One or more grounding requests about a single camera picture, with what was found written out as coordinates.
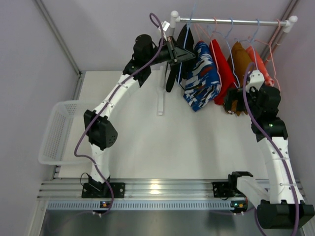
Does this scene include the black trousers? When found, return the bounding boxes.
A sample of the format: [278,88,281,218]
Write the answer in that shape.
[165,24,196,92]

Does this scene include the light blue wire hanger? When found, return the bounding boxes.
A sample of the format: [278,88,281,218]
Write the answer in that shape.
[177,2,196,85]

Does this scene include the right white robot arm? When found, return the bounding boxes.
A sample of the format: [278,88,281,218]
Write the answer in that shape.
[224,85,315,234]

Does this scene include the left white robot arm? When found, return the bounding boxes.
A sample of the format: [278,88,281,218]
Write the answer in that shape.
[82,34,196,198]

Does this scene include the pink hanger with red garment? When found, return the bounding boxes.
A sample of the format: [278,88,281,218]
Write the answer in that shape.
[212,16,241,87]

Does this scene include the empty pink hanger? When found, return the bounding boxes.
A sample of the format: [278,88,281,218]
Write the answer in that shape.
[254,19,281,91]

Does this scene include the red garment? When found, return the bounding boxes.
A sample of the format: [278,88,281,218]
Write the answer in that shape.
[209,39,237,105]

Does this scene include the blue white patterned shorts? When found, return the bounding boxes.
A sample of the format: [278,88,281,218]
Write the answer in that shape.
[183,41,221,112]

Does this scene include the silver clothes rack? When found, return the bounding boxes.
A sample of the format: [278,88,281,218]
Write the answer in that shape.
[157,10,298,117]

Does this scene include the brown garment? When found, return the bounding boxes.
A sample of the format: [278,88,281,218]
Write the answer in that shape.
[223,41,252,117]

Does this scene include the coral orange garment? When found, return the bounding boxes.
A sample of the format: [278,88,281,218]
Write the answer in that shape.
[246,46,275,87]

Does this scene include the white plastic basket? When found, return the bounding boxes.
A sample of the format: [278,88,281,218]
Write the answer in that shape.
[38,100,98,166]

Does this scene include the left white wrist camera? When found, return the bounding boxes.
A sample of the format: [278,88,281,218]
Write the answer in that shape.
[157,21,170,39]

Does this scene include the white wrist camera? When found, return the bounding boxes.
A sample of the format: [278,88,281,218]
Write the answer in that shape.
[157,21,170,39]
[246,70,265,92]

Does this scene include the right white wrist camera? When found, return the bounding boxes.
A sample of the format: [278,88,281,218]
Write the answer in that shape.
[246,70,265,92]

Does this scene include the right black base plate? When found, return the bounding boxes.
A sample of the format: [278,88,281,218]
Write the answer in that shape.
[212,181,245,200]

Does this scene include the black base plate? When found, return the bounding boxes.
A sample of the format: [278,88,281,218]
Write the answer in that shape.
[212,181,245,200]
[81,182,125,199]

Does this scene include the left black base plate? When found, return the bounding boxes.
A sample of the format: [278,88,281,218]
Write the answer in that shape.
[81,182,125,199]

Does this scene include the aluminium mounting rail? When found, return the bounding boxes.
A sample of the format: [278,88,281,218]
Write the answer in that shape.
[37,178,220,200]

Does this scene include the grey slotted cable duct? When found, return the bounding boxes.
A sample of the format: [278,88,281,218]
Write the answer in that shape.
[47,199,246,210]

